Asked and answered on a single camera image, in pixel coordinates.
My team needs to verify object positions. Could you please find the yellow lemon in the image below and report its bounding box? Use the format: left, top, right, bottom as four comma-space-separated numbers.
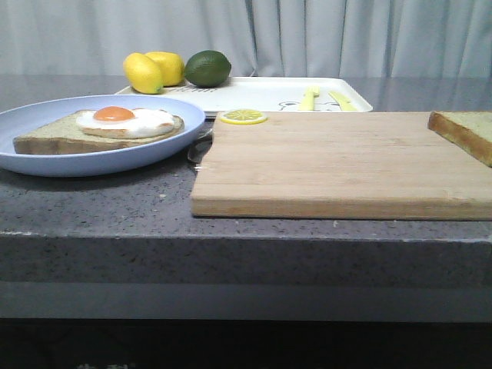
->
145, 51, 185, 87
123, 52, 164, 95

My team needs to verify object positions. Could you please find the yellow plastic fork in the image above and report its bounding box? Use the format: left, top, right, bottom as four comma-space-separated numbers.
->
298, 85, 320, 111

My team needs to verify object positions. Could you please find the bread slice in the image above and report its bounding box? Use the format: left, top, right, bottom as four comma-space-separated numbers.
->
427, 111, 491, 167
13, 108, 185, 155

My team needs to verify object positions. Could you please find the white curtain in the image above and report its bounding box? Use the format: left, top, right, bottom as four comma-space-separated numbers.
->
1, 1, 491, 78

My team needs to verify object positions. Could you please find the front yellow lemon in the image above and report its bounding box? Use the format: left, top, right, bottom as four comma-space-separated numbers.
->
123, 52, 164, 95

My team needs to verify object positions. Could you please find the green lime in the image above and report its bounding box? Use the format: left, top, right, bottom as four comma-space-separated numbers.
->
184, 50, 231, 88

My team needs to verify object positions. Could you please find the wooden cutting board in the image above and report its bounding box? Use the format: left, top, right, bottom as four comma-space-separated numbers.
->
191, 112, 491, 221

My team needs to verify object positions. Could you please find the white rectangular tray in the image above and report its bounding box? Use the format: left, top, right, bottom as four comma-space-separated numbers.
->
114, 76, 374, 115

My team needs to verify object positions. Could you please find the fried egg toy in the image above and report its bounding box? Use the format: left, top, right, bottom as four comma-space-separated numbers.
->
75, 106, 182, 139

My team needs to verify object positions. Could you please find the rear yellow lemon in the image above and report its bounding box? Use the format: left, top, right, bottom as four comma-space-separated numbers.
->
145, 51, 185, 87

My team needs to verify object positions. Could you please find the light blue round plate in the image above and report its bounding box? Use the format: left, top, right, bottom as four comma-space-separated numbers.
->
1, 95, 205, 177

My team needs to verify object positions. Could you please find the lemon slice toy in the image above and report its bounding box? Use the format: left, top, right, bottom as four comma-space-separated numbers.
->
218, 108, 268, 125

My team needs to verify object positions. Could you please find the yellow plastic knife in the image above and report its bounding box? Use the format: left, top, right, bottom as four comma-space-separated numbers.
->
328, 91, 357, 111

